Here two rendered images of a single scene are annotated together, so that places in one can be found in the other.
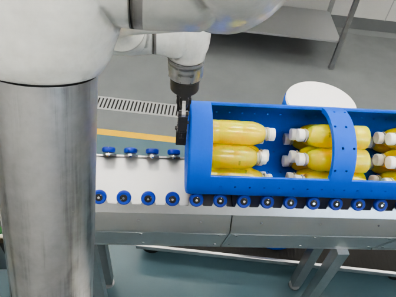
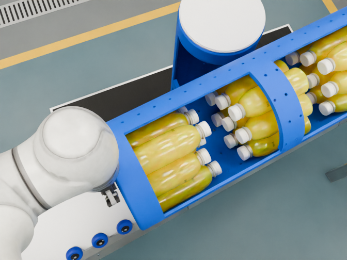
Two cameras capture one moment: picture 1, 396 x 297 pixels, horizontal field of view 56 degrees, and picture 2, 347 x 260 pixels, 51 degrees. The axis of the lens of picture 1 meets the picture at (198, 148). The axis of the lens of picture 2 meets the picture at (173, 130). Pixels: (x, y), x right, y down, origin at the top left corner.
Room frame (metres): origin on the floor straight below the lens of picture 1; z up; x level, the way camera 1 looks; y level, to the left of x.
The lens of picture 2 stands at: (0.63, 0.00, 2.00)
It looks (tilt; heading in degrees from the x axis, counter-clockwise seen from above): 72 degrees down; 329
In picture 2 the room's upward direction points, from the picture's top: 9 degrees clockwise
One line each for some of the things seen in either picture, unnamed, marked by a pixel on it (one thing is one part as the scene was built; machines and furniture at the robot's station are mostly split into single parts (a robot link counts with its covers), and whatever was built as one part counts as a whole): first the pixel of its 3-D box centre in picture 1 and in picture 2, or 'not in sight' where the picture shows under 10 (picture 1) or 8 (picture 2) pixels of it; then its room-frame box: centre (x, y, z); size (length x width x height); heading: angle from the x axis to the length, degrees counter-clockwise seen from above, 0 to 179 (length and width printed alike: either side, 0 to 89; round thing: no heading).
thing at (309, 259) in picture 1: (310, 256); not in sight; (0.95, -0.59, 0.31); 0.06 x 0.06 x 0.63; 6
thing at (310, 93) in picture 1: (320, 102); (222, 14); (1.20, -0.46, 1.03); 0.28 x 0.28 x 0.01
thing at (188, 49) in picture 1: (182, 25); (71, 152); (0.79, 0.06, 1.50); 0.13 x 0.11 x 0.16; 98
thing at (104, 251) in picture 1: (102, 253); not in sight; (0.85, 0.38, 0.31); 0.06 x 0.06 x 0.63; 6
